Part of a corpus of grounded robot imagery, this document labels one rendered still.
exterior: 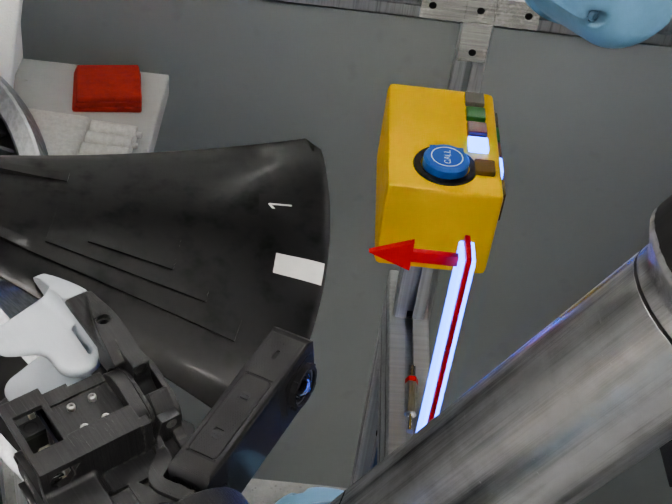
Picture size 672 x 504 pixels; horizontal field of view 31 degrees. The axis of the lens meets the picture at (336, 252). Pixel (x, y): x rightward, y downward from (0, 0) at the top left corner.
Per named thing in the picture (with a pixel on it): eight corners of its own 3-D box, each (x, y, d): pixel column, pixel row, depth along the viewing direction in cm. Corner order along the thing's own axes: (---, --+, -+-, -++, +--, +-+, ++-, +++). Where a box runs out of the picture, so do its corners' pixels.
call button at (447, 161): (420, 154, 106) (423, 138, 105) (465, 159, 106) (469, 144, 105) (421, 182, 103) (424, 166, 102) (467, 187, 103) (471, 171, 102)
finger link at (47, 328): (-46, 276, 68) (24, 388, 63) (51, 236, 70) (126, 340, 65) (-37, 312, 70) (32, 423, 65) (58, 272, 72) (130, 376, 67)
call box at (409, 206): (374, 169, 120) (388, 79, 113) (474, 180, 121) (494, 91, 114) (371, 276, 108) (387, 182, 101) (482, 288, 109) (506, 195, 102)
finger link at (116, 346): (61, 283, 66) (137, 393, 61) (86, 272, 67) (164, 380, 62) (70, 338, 69) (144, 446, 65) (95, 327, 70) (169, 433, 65)
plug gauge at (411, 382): (406, 362, 114) (403, 426, 108) (419, 364, 114) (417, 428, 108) (404, 370, 115) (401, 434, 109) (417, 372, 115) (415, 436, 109)
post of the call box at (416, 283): (394, 297, 123) (412, 201, 115) (423, 300, 123) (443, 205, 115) (393, 317, 120) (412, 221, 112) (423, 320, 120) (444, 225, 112)
